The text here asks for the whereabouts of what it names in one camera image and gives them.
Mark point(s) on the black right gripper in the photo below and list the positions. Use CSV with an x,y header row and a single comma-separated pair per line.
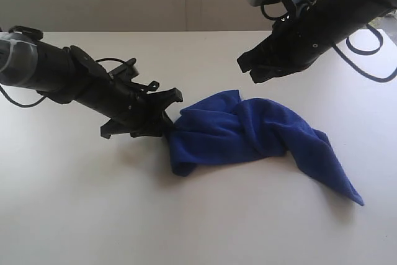
x,y
327,22

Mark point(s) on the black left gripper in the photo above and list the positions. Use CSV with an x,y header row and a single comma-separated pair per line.
x,y
69,74

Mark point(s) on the blue towel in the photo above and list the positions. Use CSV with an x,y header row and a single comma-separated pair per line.
x,y
225,129

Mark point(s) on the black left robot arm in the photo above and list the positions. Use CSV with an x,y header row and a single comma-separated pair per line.
x,y
19,46

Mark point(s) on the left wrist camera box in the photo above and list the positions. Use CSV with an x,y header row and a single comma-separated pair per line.
x,y
126,70

